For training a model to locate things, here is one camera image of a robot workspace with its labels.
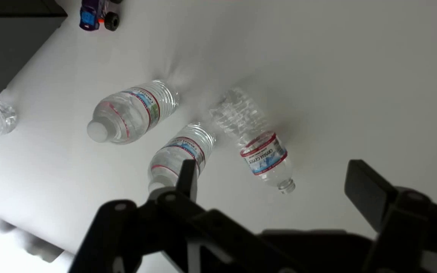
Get clear water bottle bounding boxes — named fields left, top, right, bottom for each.
left=210, top=86, right=298, bottom=195

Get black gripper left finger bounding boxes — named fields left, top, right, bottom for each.
left=155, top=157, right=216, bottom=228

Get blue toy car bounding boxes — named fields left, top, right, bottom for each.
left=78, top=0, right=125, bottom=33

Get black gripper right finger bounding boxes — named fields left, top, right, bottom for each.
left=343, top=157, right=433, bottom=273

